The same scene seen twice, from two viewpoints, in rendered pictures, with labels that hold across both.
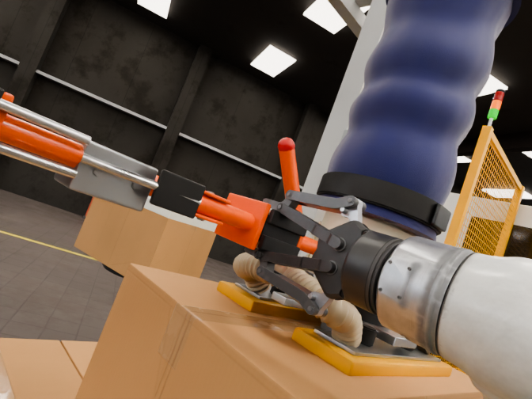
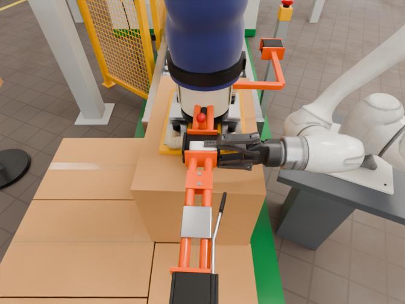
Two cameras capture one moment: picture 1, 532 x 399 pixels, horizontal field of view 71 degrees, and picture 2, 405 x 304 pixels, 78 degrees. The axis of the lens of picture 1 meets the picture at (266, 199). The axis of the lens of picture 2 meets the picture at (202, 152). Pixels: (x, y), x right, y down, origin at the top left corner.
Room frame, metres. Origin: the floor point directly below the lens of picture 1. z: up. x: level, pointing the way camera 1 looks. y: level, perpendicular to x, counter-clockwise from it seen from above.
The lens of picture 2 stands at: (0.20, 0.31, 1.57)
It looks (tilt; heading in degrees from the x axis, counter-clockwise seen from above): 49 degrees down; 314
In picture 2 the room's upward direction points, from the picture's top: straight up
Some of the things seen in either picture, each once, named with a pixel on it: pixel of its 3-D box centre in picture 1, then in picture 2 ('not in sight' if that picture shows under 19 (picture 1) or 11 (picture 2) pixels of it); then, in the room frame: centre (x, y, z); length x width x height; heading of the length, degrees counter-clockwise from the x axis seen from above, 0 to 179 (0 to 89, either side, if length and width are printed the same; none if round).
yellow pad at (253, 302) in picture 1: (300, 300); (178, 114); (0.74, -0.13, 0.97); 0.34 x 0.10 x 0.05; 131
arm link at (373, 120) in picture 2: not in sight; (371, 123); (0.22, -0.64, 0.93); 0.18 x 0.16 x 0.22; 171
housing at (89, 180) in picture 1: (106, 174); (196, 225); (0.36, 0.15, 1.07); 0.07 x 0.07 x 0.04; 41
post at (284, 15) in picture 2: not in sight; (269, 79); (0.97, -1.22, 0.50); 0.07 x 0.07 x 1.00; 44
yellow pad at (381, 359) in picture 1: (385, 345); (231, 116); (0.60, -0.26, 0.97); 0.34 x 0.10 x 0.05; 131
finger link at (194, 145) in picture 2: not in sight; (203, 146); (0.49, 0.00, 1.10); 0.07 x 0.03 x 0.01; 44
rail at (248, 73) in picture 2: not in sight; (238, 41); (1.51, -1.53, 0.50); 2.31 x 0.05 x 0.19; 134
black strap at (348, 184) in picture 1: (379, 205); (206, 59); (0.67, -0.20, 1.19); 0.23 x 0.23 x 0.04
